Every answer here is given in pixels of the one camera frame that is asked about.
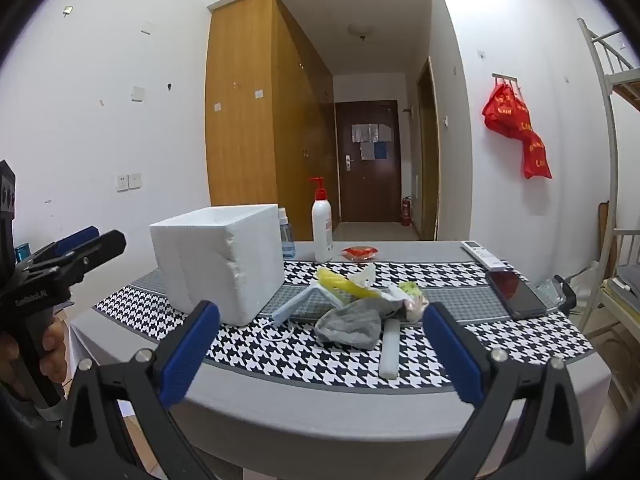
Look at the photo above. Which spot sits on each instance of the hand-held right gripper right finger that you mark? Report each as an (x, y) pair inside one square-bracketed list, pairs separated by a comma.
[(452, 355)]

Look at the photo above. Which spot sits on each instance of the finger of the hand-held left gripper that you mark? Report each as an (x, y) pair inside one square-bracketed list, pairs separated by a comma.
[(100, 250), (75, 240)]

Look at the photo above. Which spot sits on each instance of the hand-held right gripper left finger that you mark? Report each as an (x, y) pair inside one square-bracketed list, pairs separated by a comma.
[(192, 355)]

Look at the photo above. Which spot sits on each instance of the green clear snack bag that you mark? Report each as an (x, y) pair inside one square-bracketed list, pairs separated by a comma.
[(412, 292)]

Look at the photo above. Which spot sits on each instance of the white foam box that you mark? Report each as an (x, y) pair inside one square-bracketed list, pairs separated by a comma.
[(215, 260)]

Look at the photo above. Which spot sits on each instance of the grey fuzzy sock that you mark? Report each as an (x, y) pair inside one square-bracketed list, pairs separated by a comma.
[(350, 325)]

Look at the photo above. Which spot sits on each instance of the white cloth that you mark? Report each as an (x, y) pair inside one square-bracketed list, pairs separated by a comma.
[(300, 305)]

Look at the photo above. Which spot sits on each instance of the yellow foam fruit net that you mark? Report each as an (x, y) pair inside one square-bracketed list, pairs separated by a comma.
[(340, 282)]

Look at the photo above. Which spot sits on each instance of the person's left hand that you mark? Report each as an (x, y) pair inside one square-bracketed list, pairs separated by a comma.
[(55, 350)]

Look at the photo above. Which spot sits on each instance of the houndstooth table mat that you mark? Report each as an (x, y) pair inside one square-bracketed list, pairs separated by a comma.
[(500, 350)]

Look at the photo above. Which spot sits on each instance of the white foam bar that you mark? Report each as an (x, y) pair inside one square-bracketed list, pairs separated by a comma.
[(389, 355)]

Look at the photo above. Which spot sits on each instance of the black smartphone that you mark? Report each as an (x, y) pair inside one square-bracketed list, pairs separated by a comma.
[(515, 294)]

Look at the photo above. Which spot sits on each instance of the white remote control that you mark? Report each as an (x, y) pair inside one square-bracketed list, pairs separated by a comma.
[(482, 255)]

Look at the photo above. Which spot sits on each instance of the clear plastic bag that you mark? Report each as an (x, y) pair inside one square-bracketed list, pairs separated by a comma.
[(549, 291)]

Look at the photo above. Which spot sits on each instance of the clear plastic wrapper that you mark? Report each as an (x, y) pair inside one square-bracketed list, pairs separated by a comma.
[(364, 276)]

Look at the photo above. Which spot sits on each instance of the red snack packet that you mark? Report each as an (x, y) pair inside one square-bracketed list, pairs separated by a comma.
[(359, 252)]

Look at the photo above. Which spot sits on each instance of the blue spray bottle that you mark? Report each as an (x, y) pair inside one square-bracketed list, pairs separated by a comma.
[(287, 240)]

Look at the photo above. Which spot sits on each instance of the red fire extinguisher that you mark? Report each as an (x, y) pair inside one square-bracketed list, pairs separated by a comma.
[(405, 212)]

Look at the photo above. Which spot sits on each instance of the white plastic bag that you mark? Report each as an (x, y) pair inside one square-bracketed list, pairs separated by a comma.
[(585, 282)]

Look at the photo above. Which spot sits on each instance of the white pump bottle red pump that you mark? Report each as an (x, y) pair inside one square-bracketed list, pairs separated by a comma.
[(322, 230)]

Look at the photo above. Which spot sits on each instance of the dark brown door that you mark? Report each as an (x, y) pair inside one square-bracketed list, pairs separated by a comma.
[(370, 185)]

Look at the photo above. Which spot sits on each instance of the wooden board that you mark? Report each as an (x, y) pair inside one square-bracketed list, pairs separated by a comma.
[(606, 240)]

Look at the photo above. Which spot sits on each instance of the light wooden side door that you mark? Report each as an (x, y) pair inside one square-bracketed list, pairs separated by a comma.
[(429, 160)]

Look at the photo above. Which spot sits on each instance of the wooden wardrobe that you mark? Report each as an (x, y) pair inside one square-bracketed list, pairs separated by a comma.
[(250, 110)]

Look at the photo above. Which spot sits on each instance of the red hanging bag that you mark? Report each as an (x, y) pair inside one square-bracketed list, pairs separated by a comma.
[(537, 160), (505, 112)]

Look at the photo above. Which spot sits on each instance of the papers on door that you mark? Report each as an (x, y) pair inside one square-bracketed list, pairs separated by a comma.
[(370, 135)]

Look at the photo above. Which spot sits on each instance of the ceiling lamp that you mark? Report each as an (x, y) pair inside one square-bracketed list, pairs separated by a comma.
[(361, 30)]

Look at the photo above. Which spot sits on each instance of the white wall socket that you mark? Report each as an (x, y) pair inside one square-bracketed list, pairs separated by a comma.
[(122, 183)]

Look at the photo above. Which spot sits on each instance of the white wall switch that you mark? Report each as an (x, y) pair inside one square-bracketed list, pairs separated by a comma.
[(135, 180)]

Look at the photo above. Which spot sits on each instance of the square white wall plate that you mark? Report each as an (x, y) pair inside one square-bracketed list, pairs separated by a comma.
[(138, 93)]

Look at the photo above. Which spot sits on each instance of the metal bunk bed frame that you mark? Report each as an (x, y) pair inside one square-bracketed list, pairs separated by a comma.
[(607, 125)]

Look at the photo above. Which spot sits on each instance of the wall hook rack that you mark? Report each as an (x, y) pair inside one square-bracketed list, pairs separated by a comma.
[(504, 78)]

